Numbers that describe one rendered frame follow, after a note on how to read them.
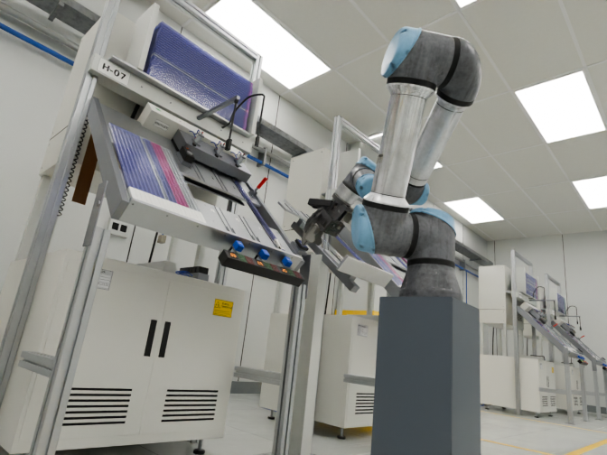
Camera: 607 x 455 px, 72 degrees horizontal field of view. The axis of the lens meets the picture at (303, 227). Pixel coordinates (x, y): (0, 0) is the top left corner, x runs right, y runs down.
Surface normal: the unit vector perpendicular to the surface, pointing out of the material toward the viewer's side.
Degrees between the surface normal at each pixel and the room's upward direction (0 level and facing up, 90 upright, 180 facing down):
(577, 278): 90
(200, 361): 90
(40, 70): 90
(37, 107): 90
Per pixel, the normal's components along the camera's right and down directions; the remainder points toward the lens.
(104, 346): 0.73, -0.11
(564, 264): -0.67, -0.29
